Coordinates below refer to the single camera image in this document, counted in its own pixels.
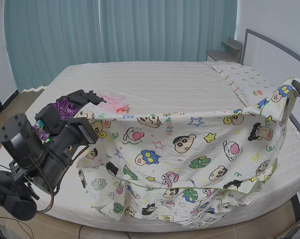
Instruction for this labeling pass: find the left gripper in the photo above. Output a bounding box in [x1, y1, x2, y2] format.
[41, 118, 101, 164]

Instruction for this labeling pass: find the white printed pyjama top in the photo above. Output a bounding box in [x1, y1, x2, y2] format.
[76, 77, 299, 228]

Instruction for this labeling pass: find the bed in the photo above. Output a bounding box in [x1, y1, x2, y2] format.
[0, 28, 300, 233]

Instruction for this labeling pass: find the purple garment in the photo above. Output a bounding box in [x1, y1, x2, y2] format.
[34, 97, 84, 144]

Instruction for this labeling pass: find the black garment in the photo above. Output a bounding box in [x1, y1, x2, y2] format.
[56, 89, 108, 107]

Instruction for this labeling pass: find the pink garment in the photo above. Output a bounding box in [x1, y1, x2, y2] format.
[97, 92, 130, 114]

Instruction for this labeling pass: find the blue-green curtain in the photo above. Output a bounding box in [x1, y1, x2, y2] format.
[100, 0, 238, 63]
[4, 0, 104, 93]

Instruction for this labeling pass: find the grey bedside table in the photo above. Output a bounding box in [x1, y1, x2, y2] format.
[207, 37, 243, 65]

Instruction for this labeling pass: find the white printed pillow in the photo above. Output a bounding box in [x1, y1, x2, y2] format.
[212, 61, 282, 109]

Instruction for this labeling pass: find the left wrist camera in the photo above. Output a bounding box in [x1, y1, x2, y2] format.
[35, 105, 89, 137]

